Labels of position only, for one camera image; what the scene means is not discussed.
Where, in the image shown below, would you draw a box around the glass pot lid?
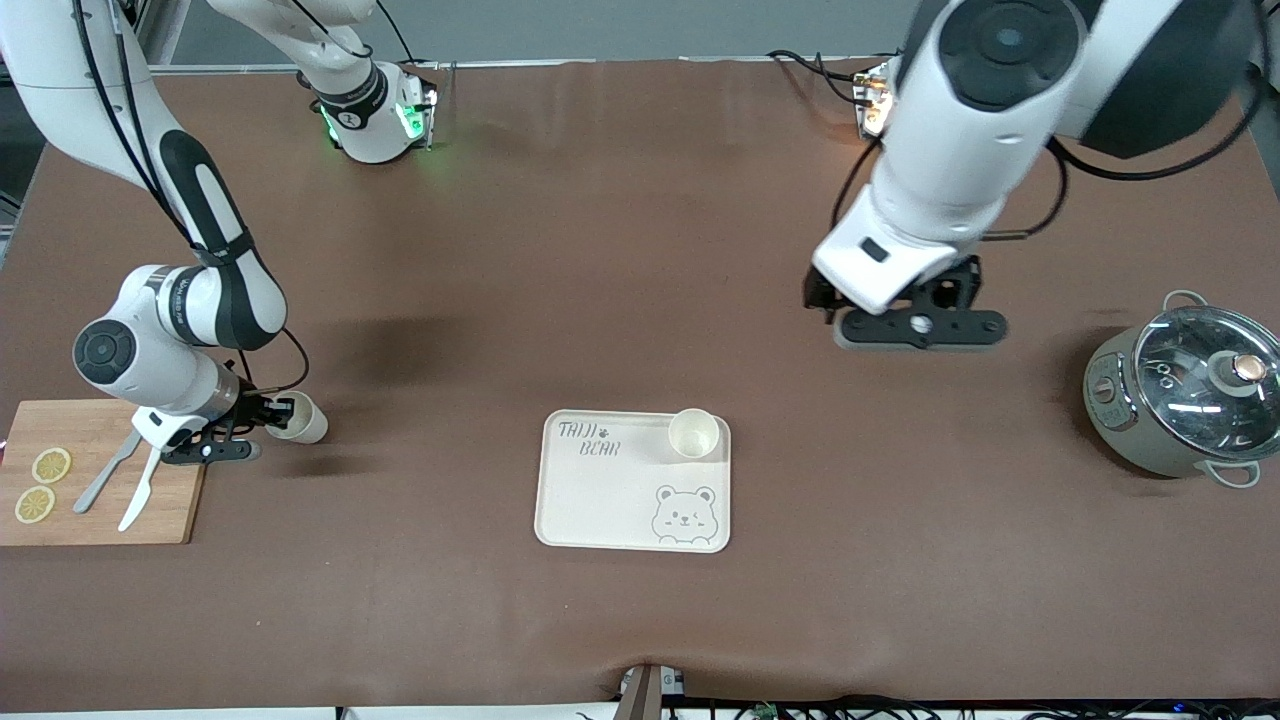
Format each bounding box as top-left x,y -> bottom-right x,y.
1133,305 -> 1280,463

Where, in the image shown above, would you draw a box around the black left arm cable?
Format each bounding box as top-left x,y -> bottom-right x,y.
830,0 -> 1280,241

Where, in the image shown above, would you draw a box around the grey plastic knife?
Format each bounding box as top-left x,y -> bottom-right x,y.
72,430 -> 142,516

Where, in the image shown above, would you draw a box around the aluminium frame profile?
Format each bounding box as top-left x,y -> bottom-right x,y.
110,0 -> 166,76

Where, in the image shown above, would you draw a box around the white bear print tray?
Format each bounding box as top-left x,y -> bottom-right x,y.
534,409 -> 732,554

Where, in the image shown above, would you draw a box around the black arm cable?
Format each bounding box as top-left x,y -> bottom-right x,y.
830,0 -> 1280,241
70,0 -> 311,396

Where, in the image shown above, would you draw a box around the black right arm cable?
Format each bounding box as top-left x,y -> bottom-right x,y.
70,0 -> 311,396

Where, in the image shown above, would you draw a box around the grey-green cooking pot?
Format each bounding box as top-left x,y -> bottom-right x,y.
1083,290 -> 1280,490

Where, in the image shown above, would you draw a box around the brown table cover mat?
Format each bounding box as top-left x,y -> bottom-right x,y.
0,55 -> 1280,713

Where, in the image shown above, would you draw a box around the white plastic cup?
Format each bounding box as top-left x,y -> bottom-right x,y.
668,408 -> 720,461
264,391 -> 330,445

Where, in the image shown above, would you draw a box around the white plastic knife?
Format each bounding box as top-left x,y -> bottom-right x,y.
117,450 -> 163,533

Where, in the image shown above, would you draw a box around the bamboo cutting board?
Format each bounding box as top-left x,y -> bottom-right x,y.
0,399 -> 207,547

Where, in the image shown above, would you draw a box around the black left base cables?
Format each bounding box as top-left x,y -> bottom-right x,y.
767,48 -> 876,109

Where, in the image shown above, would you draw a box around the table edge clamp bracket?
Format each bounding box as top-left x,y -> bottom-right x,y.
615,663 -> 687,720

